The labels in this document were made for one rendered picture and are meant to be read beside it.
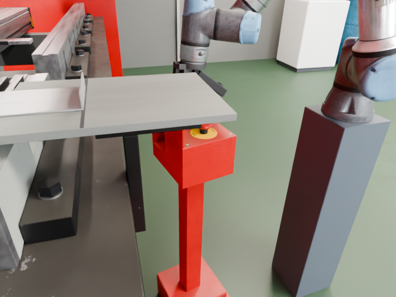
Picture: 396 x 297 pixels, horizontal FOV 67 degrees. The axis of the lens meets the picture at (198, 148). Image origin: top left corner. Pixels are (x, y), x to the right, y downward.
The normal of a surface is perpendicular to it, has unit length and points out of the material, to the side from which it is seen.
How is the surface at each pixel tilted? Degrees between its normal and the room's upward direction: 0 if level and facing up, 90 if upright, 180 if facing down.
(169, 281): 0
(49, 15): 90
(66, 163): 0
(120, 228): 0
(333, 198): 90
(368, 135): 90
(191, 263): 90
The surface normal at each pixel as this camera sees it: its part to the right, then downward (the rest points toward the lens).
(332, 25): 0.29, 0.48
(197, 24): -0.13, 0.44
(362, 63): -0.85, 0.43
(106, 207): 0.02, -0.87
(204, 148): 0.49, 0.43
